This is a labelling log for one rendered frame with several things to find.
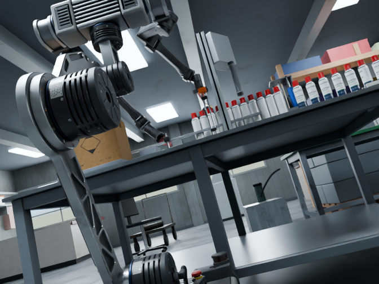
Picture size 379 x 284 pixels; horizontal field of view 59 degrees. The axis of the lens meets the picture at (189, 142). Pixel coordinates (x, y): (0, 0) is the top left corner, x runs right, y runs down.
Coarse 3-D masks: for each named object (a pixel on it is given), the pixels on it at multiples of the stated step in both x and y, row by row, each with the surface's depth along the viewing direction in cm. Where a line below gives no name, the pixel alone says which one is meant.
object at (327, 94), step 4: (320, 72) 193; (320, 76) 193; (324, 76) 193; (320, 80) 192; (324, 80) 191; (320, 84) 192; (324, 84) 191; (328, 84) 191; (324, 88) 191; (328, 88) 190; (324, 92) 191; (328, 92) 189; (332, 92) 191; (324, 96) 191; (328, 96) 189; (332, 96) 189
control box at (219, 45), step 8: (208, 40) 194; (216, 40) 194; (224, 40) 201; (216, 48) 192; (224, 48) 198; (216, 56) 190; (224, 56) 195; (232, 56) 201; (216, 64) 194; (224, 64) 197
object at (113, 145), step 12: (108, 132) 174; (120, 132) 183; (84, 144) 174; (96, 144) 174; (108, 144) 173; (120, 144) 176; (84, 156) 173; (96, 156) 172; (108, 156) 172; (120, 156) 171; (84, 168) 172
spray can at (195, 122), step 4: (192, 116) 205; (196, 116) 205; (192, 120) 204; (196, 120) 203; (192, 124) 204; (196, 124) 203; (200, 124) 204; (196, 128) 202; (200, 128) 203; (196, 136) 202; (200, 136) 201
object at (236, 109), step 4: (232, 100) 202; (232, 104) 202; (236, 104) 201; (232, 108) 201; (236, 108) 199; (232, 112) 202; (236, 112) 199; (240, 112) 200; (236, 116) 199; (240, 116) 199; (236, 124) 199; (240, 124) 198; (244, 124) 198
